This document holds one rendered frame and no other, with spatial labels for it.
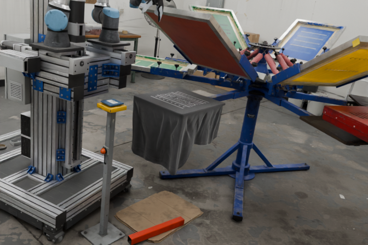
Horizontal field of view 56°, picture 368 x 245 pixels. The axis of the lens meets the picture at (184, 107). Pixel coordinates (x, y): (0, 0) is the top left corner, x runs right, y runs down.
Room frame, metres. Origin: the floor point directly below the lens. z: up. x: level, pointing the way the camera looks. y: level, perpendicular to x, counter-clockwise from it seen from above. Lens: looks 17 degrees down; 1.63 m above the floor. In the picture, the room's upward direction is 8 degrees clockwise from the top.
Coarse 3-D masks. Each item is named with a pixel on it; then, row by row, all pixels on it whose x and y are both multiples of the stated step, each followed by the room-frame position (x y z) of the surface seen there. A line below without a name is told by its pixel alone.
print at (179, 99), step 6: (156, 96) 2.32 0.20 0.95; (162, 96) 2.34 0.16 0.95; (168, 96) 2.36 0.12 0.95; (174, 96) 2.38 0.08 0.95; (180, 96) 2.41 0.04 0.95; (186, 96) 2.43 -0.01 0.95; (192, 96) 2.45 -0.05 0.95; (168, 102) 2.22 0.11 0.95; (174, 102) 2.24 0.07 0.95; (180, 102) 2.26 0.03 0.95; (186, 102) 2.28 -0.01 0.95; (192, 102) 2.29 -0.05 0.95; (198, 102) 2.31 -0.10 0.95; (204, 102) 2.33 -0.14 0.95
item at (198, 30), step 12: (180, 24) 2.26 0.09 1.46; (192, 24) 2.17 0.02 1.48; (204, 24) 2.08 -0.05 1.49; (192, 36) 2.34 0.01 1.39; (204, 36) 2.24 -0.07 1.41; (216, 36) 2.15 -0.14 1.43; (204, 48) 2.43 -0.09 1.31; (216, 48) 2.32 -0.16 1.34; (216, 60) 2.52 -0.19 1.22; (228, 60) 2.41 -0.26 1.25; (240, 72) 2.50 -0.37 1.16
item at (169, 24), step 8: (152, 16) 2.38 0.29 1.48; (168, 16) 2.24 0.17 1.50; (160, 24) 2.43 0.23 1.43; (168, 24) 2.36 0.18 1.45; (176, 24) 2.29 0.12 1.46; (168, 32) 2.50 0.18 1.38; (176, 32) 2.42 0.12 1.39; (184, 32) 2.35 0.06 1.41; (176, 40) 2.57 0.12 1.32; (184, 40) 2.49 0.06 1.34; (192, 40) 2.41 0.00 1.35; (184, 48) 2.64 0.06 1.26; (192, 48) 2.55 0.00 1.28; (200, 48) 2.46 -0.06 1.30; (192, 56) 2.71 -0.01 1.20; (200, 56) 2.62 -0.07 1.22; (200, 64) 2.79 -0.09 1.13; (208, 64) 2.69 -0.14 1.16
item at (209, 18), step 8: (152, 8) 2.28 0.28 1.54; (168, 8) 2.21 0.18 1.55; (176, 16) 2.18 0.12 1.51; (184, 16) 2.13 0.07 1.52; (192, 16) 2.08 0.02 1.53; (200, 16) 2.04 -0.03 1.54; (208, 16) 2.02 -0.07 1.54; (208, 24) 2.05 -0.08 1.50; (216, 24) 2.06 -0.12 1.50; (216, 32) 2.10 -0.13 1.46; (224, 32) 2.13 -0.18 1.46; (224, 40) 2.15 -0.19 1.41; (232, 48) 2.23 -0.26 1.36; (232, 56) 2.31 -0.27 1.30; (240, 56) 2.33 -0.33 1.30; (224, 72) 2.68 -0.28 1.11
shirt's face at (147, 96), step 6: (162, 90) 2.50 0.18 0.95; (168, 90) 2.53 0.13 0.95; (174, 90) 2.55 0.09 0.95; (180, 90) 2.57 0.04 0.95; (186, 90) 2.60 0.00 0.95; (138, 96) 2.26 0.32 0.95; (144, 96) 2.28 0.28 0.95; (150, 96) 2.30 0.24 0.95; (198, 96) 2.47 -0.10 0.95; (204, 96) 2.49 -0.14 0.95; (156, 102) 2.18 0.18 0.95; (162, 102) 2.20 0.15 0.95; (210, 102) 2.36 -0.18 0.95; (216, 102) 2.38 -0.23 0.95; (222, 102) 2.40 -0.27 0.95; (168, 108) 2.09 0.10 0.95; (174, 108) 2.11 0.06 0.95; (180, 108) 2.12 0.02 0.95; (186, 108) 2.14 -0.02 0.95; (192, 108) 2.16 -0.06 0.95; (198, 108) 2.18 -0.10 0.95
